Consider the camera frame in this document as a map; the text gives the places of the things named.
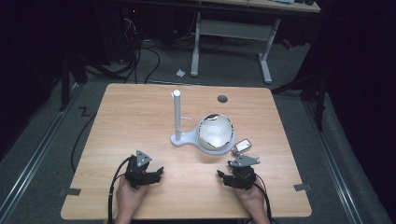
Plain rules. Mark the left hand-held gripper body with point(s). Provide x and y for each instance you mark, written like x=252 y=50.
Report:
x=137 y=174

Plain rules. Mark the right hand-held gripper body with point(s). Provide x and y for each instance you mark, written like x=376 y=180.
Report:
x=244 y=174

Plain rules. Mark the silver key fob with keys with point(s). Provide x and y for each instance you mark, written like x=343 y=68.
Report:
x=243 y=145

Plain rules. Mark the white bowl with silver rim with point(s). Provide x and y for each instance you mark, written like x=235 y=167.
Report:
x=215 y=132

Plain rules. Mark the white key stand with pole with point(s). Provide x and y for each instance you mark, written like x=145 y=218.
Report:
x=177 y=118

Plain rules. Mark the person's left hand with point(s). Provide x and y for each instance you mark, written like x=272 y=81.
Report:
x=129 y=196

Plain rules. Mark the person's right hand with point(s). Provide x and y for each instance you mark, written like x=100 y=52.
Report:
x=250 y=199

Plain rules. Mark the grey tape piece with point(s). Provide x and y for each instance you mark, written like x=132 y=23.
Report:
x=70 y=192
x=302 y=187

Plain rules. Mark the crumpled white paper scrap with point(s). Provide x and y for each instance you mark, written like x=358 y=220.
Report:
x=180 y=73

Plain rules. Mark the black tripod stand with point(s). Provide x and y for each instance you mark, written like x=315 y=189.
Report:
x=319 y=93

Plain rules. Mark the black metal stand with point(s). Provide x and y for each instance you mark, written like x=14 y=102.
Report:
x=64 y=84

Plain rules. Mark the small red object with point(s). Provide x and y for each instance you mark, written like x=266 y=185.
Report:
x=286 y=44

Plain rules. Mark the white-framed wooden desk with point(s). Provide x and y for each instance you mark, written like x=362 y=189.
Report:
x=236 y=29

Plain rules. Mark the metal floor rail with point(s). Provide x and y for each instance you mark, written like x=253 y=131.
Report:
x=37 y=155
x=333 y=165

